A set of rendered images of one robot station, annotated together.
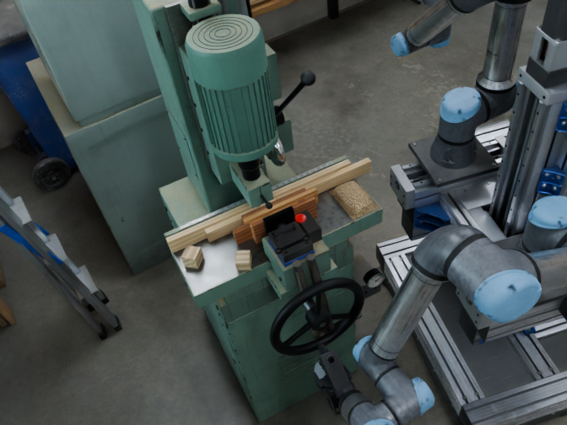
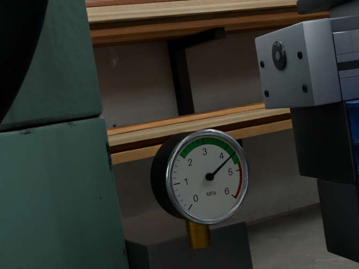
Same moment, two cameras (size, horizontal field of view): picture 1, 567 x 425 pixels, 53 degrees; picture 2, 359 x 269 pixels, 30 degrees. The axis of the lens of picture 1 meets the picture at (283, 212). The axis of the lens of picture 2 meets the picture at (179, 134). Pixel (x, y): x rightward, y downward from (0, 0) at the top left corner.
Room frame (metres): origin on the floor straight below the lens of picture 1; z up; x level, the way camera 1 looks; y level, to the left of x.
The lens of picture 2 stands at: (0.60, -0.19, 0.71)
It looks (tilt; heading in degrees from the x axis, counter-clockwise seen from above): 3 degrees down; 354
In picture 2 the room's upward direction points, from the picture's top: 9 degrees counter-clockwise
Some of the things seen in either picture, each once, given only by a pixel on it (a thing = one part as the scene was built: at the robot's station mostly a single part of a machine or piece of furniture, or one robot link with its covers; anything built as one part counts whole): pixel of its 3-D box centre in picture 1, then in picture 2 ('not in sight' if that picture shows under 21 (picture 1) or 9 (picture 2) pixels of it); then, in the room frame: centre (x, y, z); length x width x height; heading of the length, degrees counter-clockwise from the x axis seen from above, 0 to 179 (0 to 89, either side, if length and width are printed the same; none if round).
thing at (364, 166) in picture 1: (291, 198); not in sight; (1.19, -0.03, 0.92); 0.55 x 0.02 x 0.04; 110
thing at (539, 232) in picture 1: (554, 225); not in sight; (0.88, -0.68, 0.98); 0.13 x 0.12 x 0.14; 23
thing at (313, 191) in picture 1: (281, 210); not in sight; (1.14, 0.00, 0.93); 0.24 x 0.01 x 0.06; 110
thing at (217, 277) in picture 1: (284, 244); not in sight; (1.06, 0.01, 0.87); 0.61 x 0.30 x 0.06; 110
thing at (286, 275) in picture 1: (296, 254); not in sight; (0.98, -0.02, 0.92); 0.15 x 0.13 x 0.09; 110
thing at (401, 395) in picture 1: (403, 396); not in sight; (0.57, -0.21, 0.84); 0.11 x 0.11 x 0.08; 23
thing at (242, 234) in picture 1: (271, 221); not in sight; (1.11, 0.04, 0.92); 0.23 x 0.02 x 0.05; 110
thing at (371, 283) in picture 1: (373, 278); (198, 189); (1.05, -0.25, 0.65); 0.06 x 0.04 x 0.08; 110
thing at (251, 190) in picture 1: (251, 182); not in sight; (1.17, 0.08, 1.03); 0.14 x 0.07 x 0.09; 20
